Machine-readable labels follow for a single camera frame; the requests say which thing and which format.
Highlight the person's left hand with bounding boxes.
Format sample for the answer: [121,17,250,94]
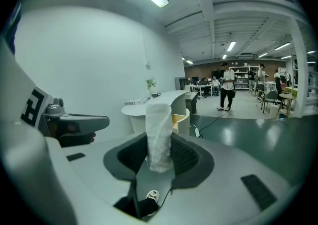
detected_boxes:
[57,131,97,148]

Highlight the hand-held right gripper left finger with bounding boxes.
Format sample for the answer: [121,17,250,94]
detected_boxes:
[46,132,149,223]

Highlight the grey cabinet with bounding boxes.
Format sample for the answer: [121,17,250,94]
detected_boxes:
[174,76,187,91]

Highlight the black floor cable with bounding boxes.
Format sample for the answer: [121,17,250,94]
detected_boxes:
[198,111,233,133]

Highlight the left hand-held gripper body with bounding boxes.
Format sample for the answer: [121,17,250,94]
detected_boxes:
[0,39,81,138]

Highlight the white curved desk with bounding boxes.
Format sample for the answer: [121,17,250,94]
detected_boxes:
[121,89,199,143]

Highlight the white storage shelf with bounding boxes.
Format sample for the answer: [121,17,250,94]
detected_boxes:
[230,65,260,91]

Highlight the white power strip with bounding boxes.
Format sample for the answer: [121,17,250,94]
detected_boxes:
[190,124,201,138]

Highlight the white patterned shoe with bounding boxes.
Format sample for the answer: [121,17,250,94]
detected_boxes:
[146,189,160,204]

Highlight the white vase with green plant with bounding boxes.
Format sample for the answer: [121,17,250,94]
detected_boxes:
[145,77,158,98]

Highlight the person's navy blue shirt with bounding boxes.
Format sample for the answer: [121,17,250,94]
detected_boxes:
[6,2,22,56]

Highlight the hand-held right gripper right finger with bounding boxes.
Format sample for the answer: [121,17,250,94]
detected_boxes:
[156,132,306,223]

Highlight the grey green chair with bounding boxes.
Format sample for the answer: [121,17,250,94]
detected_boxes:
[260,89,281,114]

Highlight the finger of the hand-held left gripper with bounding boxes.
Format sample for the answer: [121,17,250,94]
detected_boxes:
[65,113,110,134]

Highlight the lime green chair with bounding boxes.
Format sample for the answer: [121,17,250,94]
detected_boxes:
[285,86,299,97]

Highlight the round wooden table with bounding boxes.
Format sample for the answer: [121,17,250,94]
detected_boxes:
[279,93,298,118]

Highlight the book with printed cover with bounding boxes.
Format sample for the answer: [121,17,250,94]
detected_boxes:
[124,97,151,107]

